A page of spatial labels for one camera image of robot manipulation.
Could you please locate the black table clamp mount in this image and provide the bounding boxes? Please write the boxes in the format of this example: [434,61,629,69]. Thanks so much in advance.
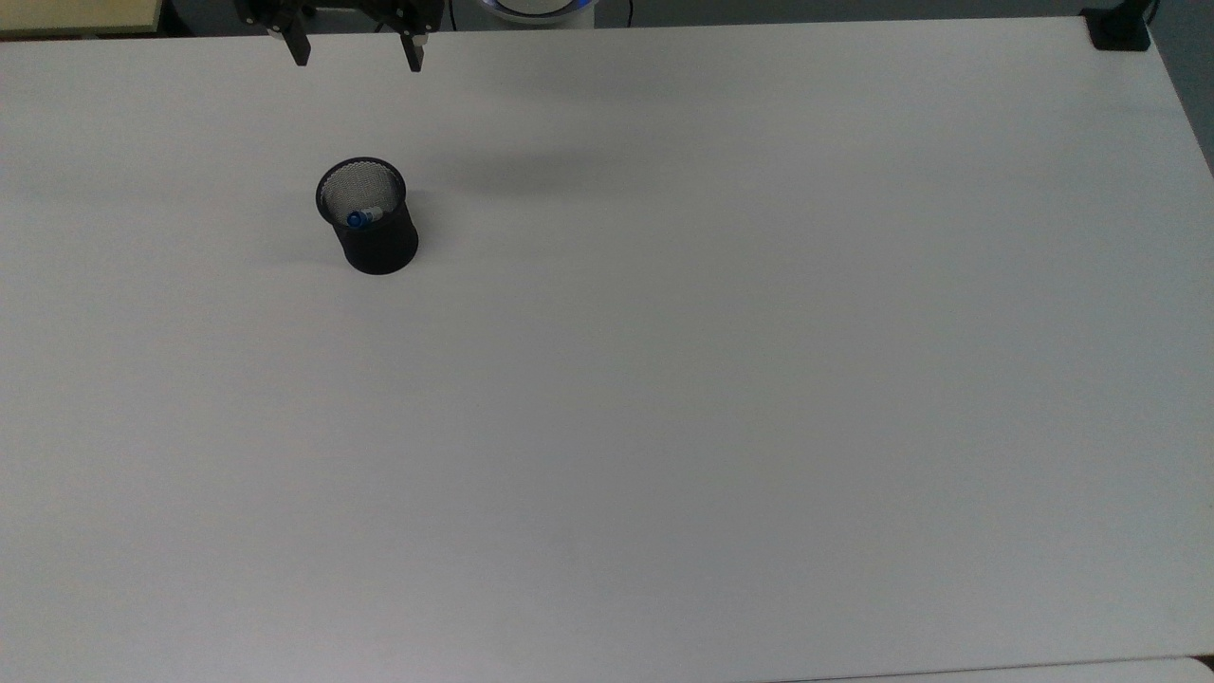
[1080,0,1155,53]

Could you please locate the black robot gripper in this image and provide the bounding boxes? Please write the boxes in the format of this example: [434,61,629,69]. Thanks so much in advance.
[234,0,445,74]

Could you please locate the black mesh pen cup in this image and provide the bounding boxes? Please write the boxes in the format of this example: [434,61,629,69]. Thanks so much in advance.
[315,157,420,276]

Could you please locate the light wooden side table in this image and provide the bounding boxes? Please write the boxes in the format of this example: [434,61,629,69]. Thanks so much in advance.
[0,0,164,39]

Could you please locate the white robot base blue ring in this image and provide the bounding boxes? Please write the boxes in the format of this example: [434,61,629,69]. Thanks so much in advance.
[451,0,600,30]

